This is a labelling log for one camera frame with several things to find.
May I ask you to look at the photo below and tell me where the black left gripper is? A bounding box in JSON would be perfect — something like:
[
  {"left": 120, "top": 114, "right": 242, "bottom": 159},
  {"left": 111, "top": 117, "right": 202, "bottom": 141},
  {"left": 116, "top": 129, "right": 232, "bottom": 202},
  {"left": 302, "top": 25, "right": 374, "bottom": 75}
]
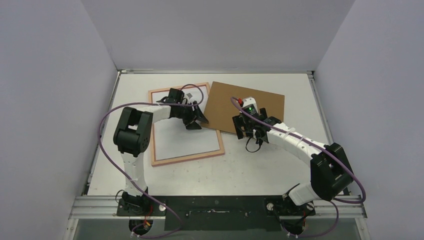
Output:
[{"left": 174, "top": 101, "right": 208, "bottom": 129}]

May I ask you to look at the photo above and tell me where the brown cardboard backing board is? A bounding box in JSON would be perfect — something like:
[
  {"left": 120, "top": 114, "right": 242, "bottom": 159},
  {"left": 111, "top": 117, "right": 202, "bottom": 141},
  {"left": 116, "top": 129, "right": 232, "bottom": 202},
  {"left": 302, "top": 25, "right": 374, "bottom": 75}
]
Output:
[{"left": 201, "top": 81, "right": 285, "bottom": 134}]

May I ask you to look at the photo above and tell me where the landscape photo print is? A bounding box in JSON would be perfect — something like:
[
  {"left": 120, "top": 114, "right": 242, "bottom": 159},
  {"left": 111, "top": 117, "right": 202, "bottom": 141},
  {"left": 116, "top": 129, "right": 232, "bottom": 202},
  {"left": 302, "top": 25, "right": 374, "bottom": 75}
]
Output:
[{"left": 152, "top": 86, "right": 220, "bottom": 161}]

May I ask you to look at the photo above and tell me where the pink wooden picture frame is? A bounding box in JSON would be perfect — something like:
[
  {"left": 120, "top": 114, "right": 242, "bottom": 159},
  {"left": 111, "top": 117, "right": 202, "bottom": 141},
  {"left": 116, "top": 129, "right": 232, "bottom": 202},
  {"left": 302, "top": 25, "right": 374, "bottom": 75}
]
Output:
[{"left": 147, "top": 82, "right": 226, "bottom": 168}]

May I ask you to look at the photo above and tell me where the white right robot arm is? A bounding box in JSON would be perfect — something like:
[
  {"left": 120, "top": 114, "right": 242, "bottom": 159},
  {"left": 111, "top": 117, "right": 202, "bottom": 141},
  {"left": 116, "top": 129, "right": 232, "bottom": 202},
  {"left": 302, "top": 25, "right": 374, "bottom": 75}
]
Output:
[{"left": 232, "top": 105, "right": 354, "bottom": 215}]

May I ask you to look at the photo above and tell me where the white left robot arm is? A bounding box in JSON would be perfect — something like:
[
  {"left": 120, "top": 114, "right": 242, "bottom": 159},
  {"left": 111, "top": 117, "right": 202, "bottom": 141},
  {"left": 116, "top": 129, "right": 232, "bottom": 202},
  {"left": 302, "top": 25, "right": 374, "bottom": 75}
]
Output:
[{"left": 113, "top": 88, "right": 209, "bottom": 216}]

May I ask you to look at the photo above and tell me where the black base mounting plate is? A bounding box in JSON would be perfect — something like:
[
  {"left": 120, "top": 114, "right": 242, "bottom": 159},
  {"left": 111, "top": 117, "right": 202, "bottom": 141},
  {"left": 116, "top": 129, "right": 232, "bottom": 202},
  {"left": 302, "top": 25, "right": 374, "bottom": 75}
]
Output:
[{"left": 116, "top": 195, "right": 316, "bottom": 233}]

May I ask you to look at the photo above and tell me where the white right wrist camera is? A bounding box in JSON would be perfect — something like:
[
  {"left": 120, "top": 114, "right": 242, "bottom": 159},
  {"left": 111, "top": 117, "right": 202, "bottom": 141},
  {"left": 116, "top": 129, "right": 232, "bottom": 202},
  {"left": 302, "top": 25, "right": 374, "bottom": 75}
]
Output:
[{"left": 242, "top": 97, "right": 259, "bottom": 115}]

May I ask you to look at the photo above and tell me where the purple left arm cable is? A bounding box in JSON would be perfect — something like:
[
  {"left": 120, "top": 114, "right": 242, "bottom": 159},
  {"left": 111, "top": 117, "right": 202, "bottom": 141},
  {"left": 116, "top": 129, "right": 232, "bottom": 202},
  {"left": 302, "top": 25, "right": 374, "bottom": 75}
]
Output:
[{"left": 96, "top": 83, "right": 206, "bottom": 239}]

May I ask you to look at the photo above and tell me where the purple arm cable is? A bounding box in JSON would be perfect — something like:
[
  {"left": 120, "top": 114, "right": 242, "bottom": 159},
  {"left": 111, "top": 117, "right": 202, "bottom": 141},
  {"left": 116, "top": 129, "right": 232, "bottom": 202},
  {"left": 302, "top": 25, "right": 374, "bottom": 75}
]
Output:
[
  {"left": 230, "top": 96, "right": 367, "bottom": 239},
  {"left": 96, "top": 83, "right": 206, "bottom": 239}
]

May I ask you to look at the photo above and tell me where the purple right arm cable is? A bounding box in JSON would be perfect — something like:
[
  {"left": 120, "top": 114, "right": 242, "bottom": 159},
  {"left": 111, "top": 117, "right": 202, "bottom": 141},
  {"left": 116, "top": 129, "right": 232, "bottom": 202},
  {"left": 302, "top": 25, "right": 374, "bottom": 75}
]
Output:
[{"left": 230, "top": 96, "right": 367, "bottom": 239}]

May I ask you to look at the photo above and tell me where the aluminium front rail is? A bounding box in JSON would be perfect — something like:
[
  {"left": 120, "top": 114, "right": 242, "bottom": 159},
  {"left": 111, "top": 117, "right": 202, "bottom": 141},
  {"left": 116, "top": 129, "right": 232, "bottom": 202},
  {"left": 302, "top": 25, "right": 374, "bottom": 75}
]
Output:
[{"left": 69, "top": 195, "right": 368, "bottom": 220}]

